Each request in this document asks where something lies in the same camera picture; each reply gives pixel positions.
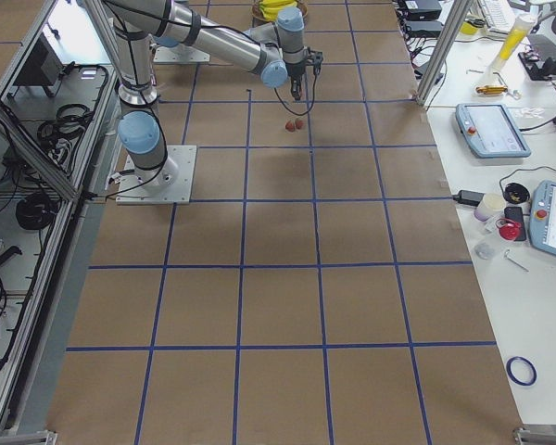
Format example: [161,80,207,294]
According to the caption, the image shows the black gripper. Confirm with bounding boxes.
[284,46,323,99]

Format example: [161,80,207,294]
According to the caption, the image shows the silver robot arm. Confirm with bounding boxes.
[83,1,323,188]

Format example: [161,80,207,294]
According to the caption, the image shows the wicker fruit basket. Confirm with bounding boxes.
[251,3,310,24]

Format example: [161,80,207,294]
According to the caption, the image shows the yellow banana bunch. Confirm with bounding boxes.
[252,0,299,21]

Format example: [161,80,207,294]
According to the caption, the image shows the far teach pendant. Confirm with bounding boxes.
[455,103,531,159]

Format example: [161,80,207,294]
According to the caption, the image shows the teach pendant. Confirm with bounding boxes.
[528,180,556,256]
[455,103,531,159]

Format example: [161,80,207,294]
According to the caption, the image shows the black power adapter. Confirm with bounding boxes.
[452,189,485,207]

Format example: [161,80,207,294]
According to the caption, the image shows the white paper cup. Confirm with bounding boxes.
[474,193,506,222]

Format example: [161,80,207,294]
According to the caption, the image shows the yellow white bottle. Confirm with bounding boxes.
[489,13,537,72]

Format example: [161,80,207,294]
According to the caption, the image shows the black small bowl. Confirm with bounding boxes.
[502,183,530,205]

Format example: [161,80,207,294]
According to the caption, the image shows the black smartphone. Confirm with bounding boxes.
[504,206,527,241]

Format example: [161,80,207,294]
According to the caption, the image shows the red round object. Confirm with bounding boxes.
[496,218,522,241]

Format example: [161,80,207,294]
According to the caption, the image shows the metal allen key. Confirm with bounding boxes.
[503,249,529,273]

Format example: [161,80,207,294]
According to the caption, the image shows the near teach pendant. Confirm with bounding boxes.
[528,180,556,256]

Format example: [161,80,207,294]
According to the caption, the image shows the blue tape roll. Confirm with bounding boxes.
[505,356,537,387]

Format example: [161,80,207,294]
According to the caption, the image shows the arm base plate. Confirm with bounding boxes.
[114,145,197,205]
[154,44,210,65]

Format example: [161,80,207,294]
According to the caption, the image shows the aluminium frame post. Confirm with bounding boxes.
[415,0,472,106]

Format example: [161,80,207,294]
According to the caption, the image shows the yellow handled screwdriver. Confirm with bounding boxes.
[474,85,508,95]

